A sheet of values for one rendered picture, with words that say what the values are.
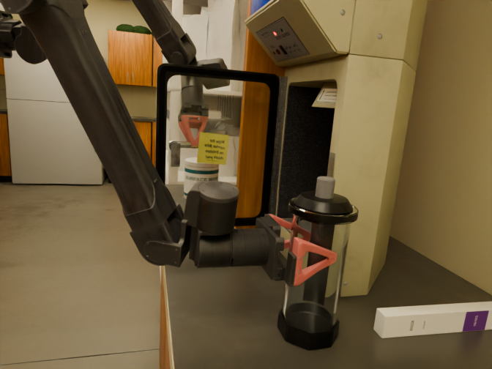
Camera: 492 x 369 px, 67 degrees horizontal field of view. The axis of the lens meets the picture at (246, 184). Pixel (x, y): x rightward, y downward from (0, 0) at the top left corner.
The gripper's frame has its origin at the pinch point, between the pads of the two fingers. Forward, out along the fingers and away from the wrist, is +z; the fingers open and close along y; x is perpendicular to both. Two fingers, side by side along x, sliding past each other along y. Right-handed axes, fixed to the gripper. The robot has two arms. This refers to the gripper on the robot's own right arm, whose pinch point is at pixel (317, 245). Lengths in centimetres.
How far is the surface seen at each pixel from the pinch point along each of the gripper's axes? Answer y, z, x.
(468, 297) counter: 6.4, 40.6, 15.2
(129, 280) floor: 207, -36, 108
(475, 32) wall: 28, 50, -43
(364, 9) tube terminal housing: 9.6, 8.4, -38.9
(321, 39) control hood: 11.4, 1.9, -33.6
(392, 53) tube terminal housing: 9.7, 15.2, -32.5
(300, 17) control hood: 13.4, -1.7, -37.1
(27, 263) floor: 243, -112, 108
